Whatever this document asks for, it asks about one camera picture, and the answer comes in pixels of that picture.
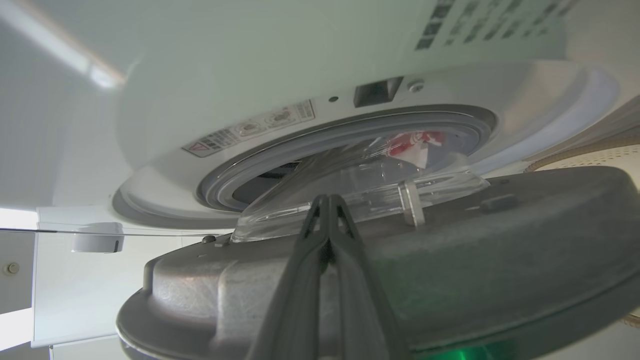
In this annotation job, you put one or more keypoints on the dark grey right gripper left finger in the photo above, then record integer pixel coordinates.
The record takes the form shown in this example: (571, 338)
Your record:
(295, 310)

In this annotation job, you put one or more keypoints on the white front-load washing machine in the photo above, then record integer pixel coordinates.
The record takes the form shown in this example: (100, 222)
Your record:
(300, 55)

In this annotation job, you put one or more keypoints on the cream perforated laundry basket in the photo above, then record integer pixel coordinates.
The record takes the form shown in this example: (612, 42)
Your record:
(600, 157)

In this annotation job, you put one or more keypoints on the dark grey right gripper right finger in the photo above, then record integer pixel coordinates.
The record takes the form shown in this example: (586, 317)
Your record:
(355, 310)

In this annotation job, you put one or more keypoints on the round grey glass washer door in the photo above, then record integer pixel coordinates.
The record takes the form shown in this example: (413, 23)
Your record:
(500, 260)

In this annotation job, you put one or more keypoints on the red basketball shorts white trim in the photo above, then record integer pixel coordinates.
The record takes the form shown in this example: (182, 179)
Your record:
(407, 146)

